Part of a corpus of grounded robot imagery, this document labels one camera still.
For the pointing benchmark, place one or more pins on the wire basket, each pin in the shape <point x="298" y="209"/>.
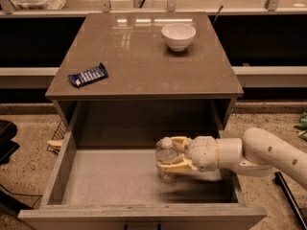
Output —
<point x="55" y="143"/>

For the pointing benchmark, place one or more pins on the black bar on floor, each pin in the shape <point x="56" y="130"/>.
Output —
<point x="300" y="217"/>

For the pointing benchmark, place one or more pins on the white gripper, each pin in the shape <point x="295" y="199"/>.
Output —
<point x="203" y="152"/>

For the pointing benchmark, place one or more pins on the white ceramic bowl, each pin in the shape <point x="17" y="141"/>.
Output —
<point x="178" y="36"/>

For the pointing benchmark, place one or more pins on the blue snack bar wrapper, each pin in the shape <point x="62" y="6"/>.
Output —
<point x="88" y="76"/>

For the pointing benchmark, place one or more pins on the clear plastic water bottle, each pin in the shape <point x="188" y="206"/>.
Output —
<point x="165" y="152"/>

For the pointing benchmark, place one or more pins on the open grey top drawer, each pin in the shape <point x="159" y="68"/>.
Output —
<point x="106" y="179"/>

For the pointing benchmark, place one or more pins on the green snack bag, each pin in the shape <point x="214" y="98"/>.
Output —
<point x="302" y="126"/>

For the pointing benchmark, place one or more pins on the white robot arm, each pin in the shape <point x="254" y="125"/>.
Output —
<point x="256" y="153"/>

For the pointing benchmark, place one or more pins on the black object at left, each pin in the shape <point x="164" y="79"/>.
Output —
<point x="8" y="130"/>

